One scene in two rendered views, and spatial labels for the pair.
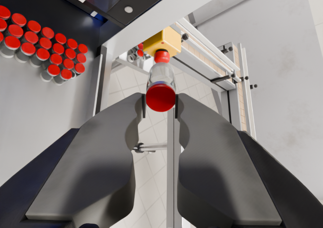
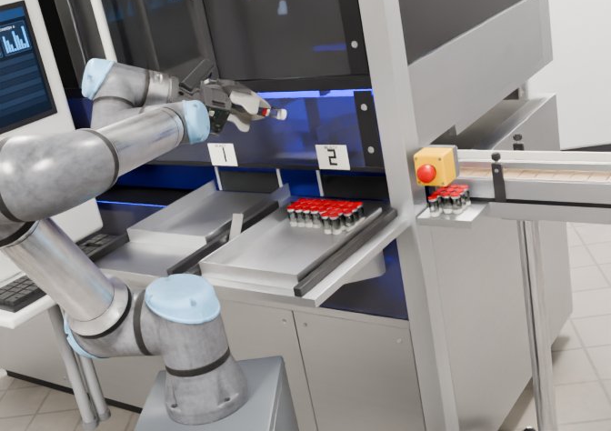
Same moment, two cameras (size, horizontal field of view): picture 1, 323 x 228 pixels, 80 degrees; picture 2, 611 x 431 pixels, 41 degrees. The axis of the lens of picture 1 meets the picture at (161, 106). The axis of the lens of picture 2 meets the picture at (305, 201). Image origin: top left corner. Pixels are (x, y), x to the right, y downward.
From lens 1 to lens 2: 167 cm
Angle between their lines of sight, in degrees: 88
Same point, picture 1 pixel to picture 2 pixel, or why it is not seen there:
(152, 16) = (385, 141)
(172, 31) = (435, 148)
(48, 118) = (316, 247)
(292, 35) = not seen: outside the picture
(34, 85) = (317, 235)
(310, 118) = not seen: outside the picture
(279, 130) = not seen: outside the picture
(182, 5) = (389, 115)
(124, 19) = (377, 161)
